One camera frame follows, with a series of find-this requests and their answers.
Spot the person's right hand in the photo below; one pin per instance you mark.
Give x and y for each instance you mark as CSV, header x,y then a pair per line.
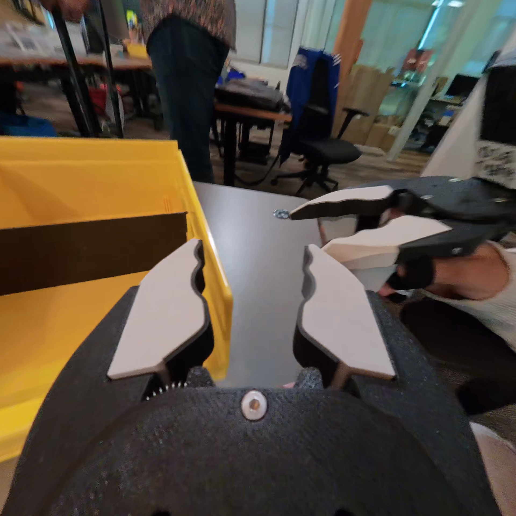
x,y
467,274

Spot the grey bag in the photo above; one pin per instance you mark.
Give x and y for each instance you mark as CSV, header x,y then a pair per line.
x,y
250,94

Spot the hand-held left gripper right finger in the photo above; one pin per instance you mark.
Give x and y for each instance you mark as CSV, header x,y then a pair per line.
x,y
346,318

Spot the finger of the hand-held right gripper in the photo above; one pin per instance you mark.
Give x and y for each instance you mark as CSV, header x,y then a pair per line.
x,y
346,197
387,242

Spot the black office chair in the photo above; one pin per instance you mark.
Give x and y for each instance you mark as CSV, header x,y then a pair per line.
x,y
334,151

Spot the grey desk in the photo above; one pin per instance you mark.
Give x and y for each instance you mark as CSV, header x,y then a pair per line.
x,y
258,262

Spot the black tripod stand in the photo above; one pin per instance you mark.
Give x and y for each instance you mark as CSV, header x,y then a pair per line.
x,y
72,72

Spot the blue striped jacket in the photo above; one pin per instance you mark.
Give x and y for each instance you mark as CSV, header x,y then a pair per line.
x,y
300,100

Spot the person's right forearm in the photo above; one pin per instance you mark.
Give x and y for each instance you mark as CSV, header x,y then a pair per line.
x,y
504,314

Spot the wooden support post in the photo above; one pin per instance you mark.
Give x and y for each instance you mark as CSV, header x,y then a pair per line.
x,y
350,32

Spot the black bin divider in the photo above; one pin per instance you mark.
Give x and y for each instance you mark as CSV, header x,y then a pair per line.
x,y
80,254

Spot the yellow plastic bin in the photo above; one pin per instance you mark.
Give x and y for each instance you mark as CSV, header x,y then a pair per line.
x,y
80,181

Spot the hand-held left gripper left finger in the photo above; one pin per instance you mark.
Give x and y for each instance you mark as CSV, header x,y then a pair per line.
x,y
161,314

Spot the person's grey sweatshirt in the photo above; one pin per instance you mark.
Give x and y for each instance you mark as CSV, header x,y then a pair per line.
x,y
496,475

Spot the brown cardboard box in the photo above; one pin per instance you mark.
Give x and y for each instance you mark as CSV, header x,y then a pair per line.
x,y
375,96

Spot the wooden background table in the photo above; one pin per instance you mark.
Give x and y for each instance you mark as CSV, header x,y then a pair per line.
x,y
258,115

